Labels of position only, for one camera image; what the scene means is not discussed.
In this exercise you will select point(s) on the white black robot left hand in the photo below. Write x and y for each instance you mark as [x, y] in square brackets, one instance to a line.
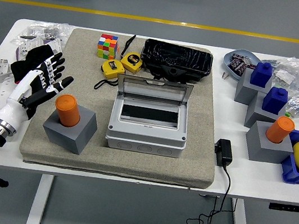
[16, 109]

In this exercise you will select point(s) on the large colourful puzzle cube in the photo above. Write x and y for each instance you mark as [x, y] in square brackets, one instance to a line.
[107, 46]

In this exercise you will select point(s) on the blue-grey bowl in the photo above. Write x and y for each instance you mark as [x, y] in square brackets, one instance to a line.
[244, 53]

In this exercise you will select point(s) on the black table control panel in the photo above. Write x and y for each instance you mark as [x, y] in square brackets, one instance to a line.
[292, 208]

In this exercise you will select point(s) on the small metal screws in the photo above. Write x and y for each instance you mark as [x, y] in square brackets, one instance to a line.
[225, 75]

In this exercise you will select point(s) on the black cloth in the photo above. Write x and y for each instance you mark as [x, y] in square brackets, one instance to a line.
[38, 53]

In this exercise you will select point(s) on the yellow tape measure round label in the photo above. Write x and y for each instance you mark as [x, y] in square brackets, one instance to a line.
[131, 61]

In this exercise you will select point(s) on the black plastic enclosure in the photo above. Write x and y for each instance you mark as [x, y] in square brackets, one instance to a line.
[175, 55]

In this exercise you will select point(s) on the black power adapter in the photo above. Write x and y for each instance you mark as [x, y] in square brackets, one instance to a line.
[224, 152]

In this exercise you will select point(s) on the grey electrical box clear lid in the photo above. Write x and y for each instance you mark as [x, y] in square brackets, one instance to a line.
[144, 142]

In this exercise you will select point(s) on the grey holder block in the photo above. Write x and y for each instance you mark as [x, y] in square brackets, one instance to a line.
[77, 139]
[255, 117]
[260, 149]
[245, 93]

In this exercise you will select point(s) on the grey-brown mat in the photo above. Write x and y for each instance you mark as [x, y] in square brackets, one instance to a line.
[192, 167]

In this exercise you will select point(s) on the white wall socket purple edge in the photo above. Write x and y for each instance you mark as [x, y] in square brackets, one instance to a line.
[24, 48]

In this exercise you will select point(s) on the orange cylinder battery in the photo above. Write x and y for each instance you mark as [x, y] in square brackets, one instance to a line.
[67, 110]
[279, 129]

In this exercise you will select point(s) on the blue plastic block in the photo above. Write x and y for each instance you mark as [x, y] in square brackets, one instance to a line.
[274, 102]
[261, 75]

